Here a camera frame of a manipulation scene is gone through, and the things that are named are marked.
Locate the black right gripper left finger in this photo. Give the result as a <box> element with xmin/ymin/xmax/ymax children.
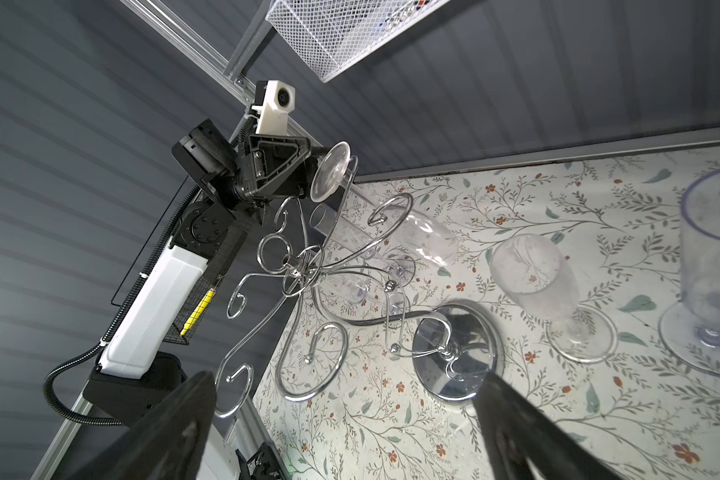
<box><xmin>71</xmin><ymin>371</ymin><xmax>216</xmax><ymax>479</ymax></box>

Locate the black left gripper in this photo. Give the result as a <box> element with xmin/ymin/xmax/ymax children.
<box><xmin>232</xmin><ymin>133</ymin><xmax>312</xmax><ymax>207</ymax></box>

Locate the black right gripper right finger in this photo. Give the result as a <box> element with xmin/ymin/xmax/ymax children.
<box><xmin>473</xmin><ymin>371</ymin><xmax>619</xmax><ymax>479</ymax></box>

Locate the clear wine glass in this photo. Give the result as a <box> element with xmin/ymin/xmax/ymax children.
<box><xmin>490</xmin><ymin>234</ymin><xmax>618</xmax><ymax>364</ymax></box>
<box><xmin>310</xmin><ymin>141</ymin><xmax>458</xmax><ymax>268</ymax></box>
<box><xmin>317</xmin><ymin>254</ymin><xmax>416</xmax><ymax>310</ymax></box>
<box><xmin>658</xmin><ymin>169</ymin><xmax>720</xmax><ymax>377</ymax></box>

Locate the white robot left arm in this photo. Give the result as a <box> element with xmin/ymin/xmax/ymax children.
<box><xmin>42</xmin><ymin>116</ymin><xmax>326</xmax><ymax>426</ymax></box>

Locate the chrome wine glass rack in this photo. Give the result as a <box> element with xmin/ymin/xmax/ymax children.
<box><xmin>212</xmin><ymin>155</ymin><xmax>505</xmax><ymax>418</ymax></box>

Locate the yellow black tool in basket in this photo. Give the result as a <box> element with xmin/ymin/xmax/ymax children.
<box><xmin>180</xmin><ymin>287</ymin><xmax>216</xmax><ymax>337</ymax></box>

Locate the aluminium frame profile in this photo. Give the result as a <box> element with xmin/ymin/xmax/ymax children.
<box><xmin>29</xmin><ymin>0</ymin><xmax>720</xmax><ymax>480</ymax></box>

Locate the white wire mesh basket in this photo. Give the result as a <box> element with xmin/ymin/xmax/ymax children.
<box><xmin>265</xmin><ymin>0</ymin><xmax>446</xmax><ymax>83</ymax></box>

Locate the black wire basket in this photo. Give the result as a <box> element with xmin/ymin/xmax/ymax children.
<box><xmin>99</xmin><ymin>177</ymin><xmax>250</xmax><ymax>345</ymax></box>

